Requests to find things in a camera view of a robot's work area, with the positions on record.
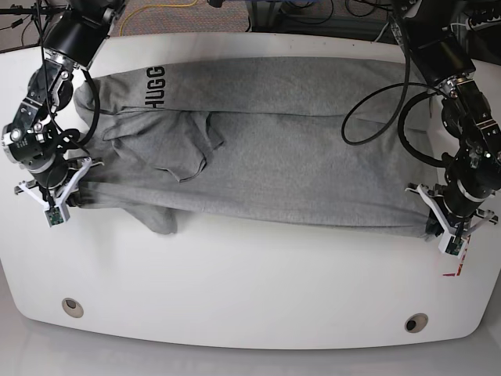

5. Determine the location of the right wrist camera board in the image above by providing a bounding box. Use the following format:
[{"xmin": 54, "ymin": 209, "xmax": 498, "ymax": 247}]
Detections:
[{"xmin": 45, "ymin": 205, "xmax": 70, "ymax": 227}]

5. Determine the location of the white power strip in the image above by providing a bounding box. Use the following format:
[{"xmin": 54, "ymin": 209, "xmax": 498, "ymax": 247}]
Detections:
[{"xmin": 467, "ymin": 8, "xmax": 500, "ymax": 31}]

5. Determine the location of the left table cable grommet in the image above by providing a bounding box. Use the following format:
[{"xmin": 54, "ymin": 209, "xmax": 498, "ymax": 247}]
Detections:
[{"xmin": 62, "ymin": 298, "xmax": 84, "ymax": 319}]

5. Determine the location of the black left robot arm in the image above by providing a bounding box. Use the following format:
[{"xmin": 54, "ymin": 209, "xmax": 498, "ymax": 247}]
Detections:
[{"xmin": 383, "ymin": 1, "xmax": 500, "ymax": 239}]

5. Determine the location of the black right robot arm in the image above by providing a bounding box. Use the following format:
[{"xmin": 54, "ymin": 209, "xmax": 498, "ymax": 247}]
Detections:
[{"xmin": 1, "ymin": 1, "xmax": 126, "ymax": 216}]

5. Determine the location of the yellow floor cable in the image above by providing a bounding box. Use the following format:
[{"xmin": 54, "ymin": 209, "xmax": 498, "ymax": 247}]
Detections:
[{"xmin": 119, "ymin": 0, "xmax": 199, "ymax": 37}]

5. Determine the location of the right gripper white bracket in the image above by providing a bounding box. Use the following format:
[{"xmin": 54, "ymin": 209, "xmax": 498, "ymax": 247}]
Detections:
[{"xmin": 14, "ymin": 156, "xmax": 104, "ymax": 210}]

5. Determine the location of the red tape rectangle marking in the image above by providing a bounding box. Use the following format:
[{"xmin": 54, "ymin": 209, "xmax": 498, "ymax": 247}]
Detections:
[{"xmin": 442, "ymin": 244, "xmax": 469, "ymax": 277}]

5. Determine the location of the right table cable grommet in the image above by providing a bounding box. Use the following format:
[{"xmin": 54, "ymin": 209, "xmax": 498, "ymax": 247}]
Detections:
[{"xmin": 405, "ymin": 313, "xmax": 428, "ymax": 334}]

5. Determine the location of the grey T-shirt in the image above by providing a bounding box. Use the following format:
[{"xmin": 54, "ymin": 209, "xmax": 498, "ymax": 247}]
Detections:
[{"xmin": 76, "ymin": 57, "xmax": 438, "ymax": 237}]

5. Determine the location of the black tripod stand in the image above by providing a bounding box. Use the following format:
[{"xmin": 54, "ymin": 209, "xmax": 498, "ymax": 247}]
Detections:
[{"xmin": 1, "ymin": 1, "xmax": 66, "ymax": 50}]

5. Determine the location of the table cable grommet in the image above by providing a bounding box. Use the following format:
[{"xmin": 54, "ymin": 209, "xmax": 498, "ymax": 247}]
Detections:
[
  {"xmin": 62, "ymin": 298, "xmax": 84, "ymax": 319},
  {"xmin": 405, "ymin": 313, "xmax": 428, "ymax": 334}
]

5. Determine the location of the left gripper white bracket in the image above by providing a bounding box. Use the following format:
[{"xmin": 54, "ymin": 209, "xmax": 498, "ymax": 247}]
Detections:
[{"xmin": 405, "ymin": 178, "xmax": 499, "ymax": 240}]

